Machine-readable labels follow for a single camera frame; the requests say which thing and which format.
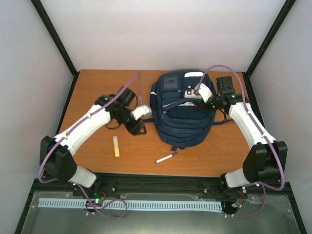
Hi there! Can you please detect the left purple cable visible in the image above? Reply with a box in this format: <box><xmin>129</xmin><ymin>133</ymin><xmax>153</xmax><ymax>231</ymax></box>
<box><xmin>38</xmin><ymin>71</ymin><xmax>143</xmax><ymax>219</ymax></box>

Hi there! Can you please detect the navy blue backpack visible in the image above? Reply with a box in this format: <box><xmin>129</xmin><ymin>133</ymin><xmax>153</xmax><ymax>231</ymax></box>
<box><xmin>145</xmin><ymin>70</ymin><xmax>228</xmax><ymax>151</ymax></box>

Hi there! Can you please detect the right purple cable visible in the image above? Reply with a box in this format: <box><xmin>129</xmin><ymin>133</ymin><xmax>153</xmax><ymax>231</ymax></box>
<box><xmin>198</xmin><ymin>64</ymin><xmax>286</xmax><ymax>218</ymax></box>

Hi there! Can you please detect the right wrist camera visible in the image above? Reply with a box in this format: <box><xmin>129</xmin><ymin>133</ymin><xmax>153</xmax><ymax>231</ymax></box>
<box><xmin>194</xmin><ymin>83</ymin><xmax>213</xmax><ymax>103</ymax></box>

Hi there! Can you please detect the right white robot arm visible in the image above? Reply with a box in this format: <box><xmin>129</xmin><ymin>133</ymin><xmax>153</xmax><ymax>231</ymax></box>
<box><xmin>195</xmin><ymin>77</ymin><xmax>287</xmax><ymax>191</ymax></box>

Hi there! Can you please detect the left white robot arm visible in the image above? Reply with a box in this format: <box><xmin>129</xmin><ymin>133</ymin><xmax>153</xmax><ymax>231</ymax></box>
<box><xmin>38</xmin><ymin>87</ymin><xmax>152</xmax><ymax>196</ymax></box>

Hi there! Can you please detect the purple cable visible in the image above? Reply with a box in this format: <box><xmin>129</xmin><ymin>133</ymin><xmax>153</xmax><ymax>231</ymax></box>
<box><xmin>198</xmin><ymin>64</ymin><xmax>286</xmax><ymax>218</ymax></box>
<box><xmin>38</xmin><ymin>71</ymin><xmax>143</xmax><ymax>219</ymax></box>

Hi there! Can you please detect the light blue cable duct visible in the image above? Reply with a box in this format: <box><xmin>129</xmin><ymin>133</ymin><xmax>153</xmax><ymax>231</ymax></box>
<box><xmin>38</xmin><ymin>198</ymin><xmax>222</xmax><ymax>213</ymax></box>

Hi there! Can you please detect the purple capped marker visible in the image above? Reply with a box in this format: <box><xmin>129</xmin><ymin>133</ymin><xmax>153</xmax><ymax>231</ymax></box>
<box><xmin>155</xmin><ymin>152</ymin><xmax>177</xmax><ymax>164</ymax></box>

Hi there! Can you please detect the clear acrylic front plate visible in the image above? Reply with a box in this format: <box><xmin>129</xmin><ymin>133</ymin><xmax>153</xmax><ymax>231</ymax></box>
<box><xmin>23</xmin><ymin>192</ymin><xmax>300</xmax><ymax>234</ymax></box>

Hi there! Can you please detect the black aluminium frame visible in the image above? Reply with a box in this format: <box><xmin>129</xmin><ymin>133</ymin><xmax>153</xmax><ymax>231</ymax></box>
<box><xmin>15</xmin><ymin>0</ymin><xmax>295</xmax><ymax>234</ymax></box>

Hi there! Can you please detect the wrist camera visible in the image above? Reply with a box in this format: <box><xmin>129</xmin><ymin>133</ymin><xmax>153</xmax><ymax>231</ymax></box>
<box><xmin>194</xmin><ymin>83</ymin><xmax>213</xmax><ymax>103</ymax></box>
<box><xmin>131</xmin><ymin>105</ymin><xmax>152</xmax><ymax>120</ymax></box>

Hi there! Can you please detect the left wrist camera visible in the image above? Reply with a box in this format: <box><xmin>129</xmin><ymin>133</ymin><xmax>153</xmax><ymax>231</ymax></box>
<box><xmin>131</xmin><ymin>105</ymin><xmax>152</xmax><ymax>120</ymax></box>

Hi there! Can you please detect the yellow glue stick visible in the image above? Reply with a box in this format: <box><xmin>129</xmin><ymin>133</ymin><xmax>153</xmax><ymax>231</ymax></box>
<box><xmin>113</xmin><ymin>136</ymin><xmax>120</xmax><ymax>157</ymax></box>

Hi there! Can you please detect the red capped marker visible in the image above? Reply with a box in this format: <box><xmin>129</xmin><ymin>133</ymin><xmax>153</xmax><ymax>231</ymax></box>
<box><xmin>178</xmin><ymin>102</ymin><xmax>198</xmax><ymax>107</ymax></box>

